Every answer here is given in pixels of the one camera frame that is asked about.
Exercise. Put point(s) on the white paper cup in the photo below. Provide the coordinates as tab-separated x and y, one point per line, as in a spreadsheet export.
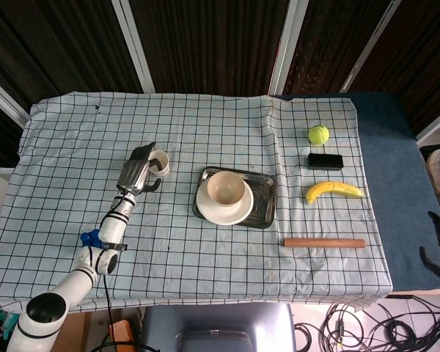
162	163

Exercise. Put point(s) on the yellow banana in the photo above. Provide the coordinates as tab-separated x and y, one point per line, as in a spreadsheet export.
333	188

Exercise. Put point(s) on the brown cardboard box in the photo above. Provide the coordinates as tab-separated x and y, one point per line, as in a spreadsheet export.
77	331

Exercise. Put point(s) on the black rectangular box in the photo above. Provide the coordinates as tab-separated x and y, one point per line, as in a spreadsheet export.
325	162

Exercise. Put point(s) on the orange box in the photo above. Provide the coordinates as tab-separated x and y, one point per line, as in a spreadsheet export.
122	335

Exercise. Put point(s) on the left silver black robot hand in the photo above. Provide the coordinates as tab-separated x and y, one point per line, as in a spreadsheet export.
133	176

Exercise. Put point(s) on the white frame post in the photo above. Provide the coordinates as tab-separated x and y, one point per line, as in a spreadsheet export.
287	47
5	99
133	47
436	128
370	47

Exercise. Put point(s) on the blue building block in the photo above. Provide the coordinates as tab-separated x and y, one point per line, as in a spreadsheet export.
89	238

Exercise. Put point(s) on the blue table cover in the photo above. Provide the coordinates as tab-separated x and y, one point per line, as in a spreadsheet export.
396	183

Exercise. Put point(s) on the wooden rolling pin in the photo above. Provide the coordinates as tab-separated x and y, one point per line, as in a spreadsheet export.
324	243

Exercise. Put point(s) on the beige bowl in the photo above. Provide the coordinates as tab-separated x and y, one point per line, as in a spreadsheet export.
225	188

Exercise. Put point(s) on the white paper plate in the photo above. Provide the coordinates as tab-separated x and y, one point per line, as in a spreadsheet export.
223	216

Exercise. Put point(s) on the green cloth pile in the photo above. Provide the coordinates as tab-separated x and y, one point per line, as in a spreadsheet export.
0	326

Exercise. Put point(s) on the dark brown curtain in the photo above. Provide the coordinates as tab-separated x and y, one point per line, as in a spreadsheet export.
212	40

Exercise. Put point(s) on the rectangular metal tray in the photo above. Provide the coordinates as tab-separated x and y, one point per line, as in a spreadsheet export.
264	198

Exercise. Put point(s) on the yellow-green tennis ball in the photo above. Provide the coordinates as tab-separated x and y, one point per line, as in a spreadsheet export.
318	135

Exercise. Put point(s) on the checkered light blue tablecloth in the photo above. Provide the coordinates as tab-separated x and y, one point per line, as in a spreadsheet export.
223	264

